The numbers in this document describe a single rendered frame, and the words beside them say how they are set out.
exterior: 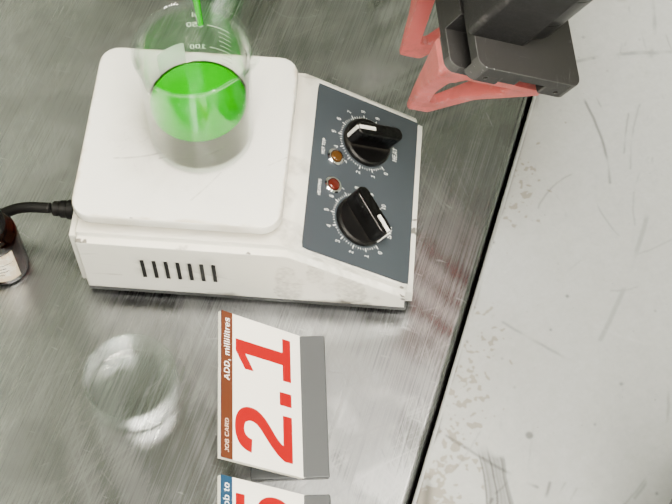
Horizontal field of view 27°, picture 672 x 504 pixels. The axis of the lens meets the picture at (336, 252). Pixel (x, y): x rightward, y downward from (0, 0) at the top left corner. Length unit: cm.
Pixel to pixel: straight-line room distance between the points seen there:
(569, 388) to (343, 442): 14
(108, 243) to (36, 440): 12
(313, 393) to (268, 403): 3
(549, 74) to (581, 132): 21
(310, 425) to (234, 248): 11
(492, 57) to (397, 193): 17
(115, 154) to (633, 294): 32
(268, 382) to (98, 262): 12
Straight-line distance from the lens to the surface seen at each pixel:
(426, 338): 85
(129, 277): 84
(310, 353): 84
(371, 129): 84
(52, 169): 92
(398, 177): 86
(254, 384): 81
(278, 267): 81
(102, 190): 80
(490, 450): 82
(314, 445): 81
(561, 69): 74
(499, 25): 71
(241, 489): 78
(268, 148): 81
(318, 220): 81
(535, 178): 91
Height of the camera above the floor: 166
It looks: 60 degrees down
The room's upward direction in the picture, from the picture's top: straight up
